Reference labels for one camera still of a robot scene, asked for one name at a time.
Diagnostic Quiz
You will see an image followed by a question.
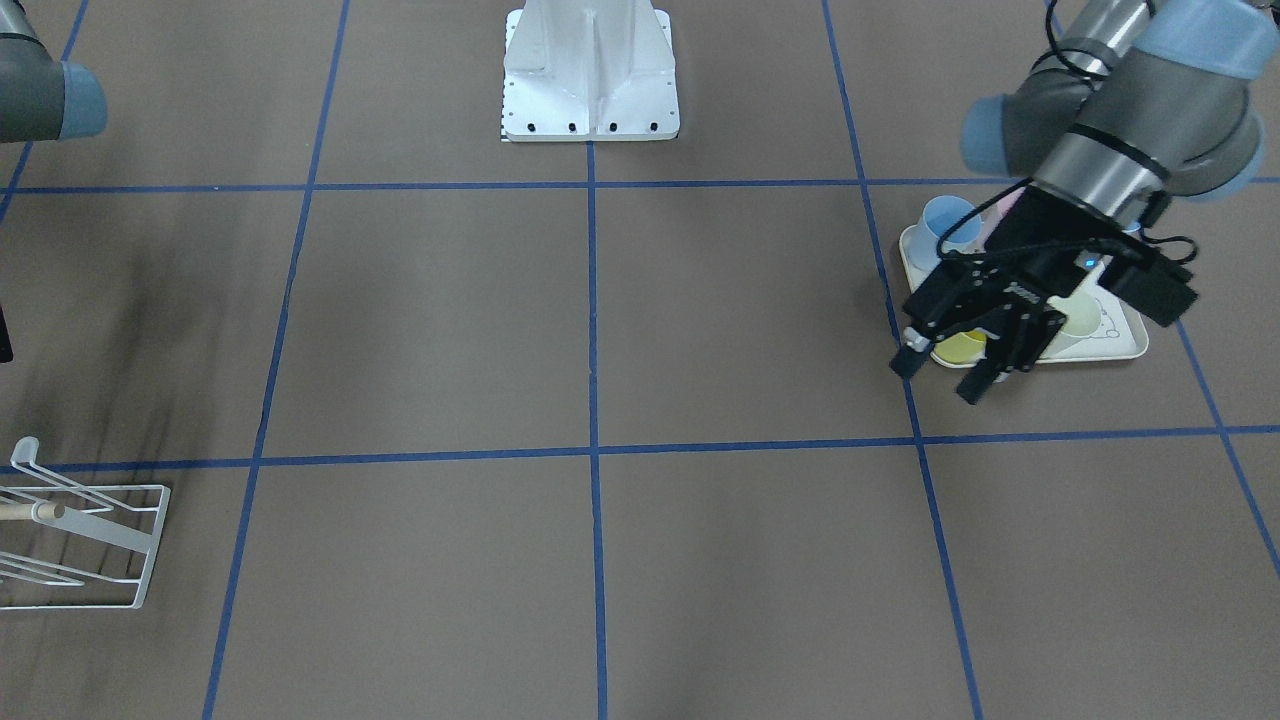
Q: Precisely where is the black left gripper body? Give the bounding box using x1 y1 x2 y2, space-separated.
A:
902 186 1111 373

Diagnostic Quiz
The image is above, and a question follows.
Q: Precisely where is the pale cream cup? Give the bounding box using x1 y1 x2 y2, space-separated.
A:
1044 286 1102 357

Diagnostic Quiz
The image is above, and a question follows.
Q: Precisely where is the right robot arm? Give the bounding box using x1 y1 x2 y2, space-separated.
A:
1 1 108 143

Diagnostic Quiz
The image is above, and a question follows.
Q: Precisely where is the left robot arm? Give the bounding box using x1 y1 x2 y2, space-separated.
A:
890 1 1277 404

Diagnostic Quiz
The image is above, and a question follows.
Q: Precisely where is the yellow cup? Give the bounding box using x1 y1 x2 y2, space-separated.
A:
931 329 989 368

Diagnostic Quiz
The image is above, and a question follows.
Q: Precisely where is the pink cup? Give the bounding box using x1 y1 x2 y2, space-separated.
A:
978 188 1024 246

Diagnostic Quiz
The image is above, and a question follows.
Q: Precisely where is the light blue cup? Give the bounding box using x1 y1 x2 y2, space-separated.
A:
908 195 984 270

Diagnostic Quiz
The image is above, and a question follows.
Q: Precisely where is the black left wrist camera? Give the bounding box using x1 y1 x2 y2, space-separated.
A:
1098 252 1199 327

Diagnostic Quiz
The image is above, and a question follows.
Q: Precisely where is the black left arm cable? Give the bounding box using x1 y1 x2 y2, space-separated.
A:
940 0 1199 272

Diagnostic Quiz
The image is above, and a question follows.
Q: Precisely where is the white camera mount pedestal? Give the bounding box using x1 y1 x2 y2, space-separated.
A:
500 1 681 143

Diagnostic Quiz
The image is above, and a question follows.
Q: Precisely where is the white wire cup rack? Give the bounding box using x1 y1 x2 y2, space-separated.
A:
1 436 172 612

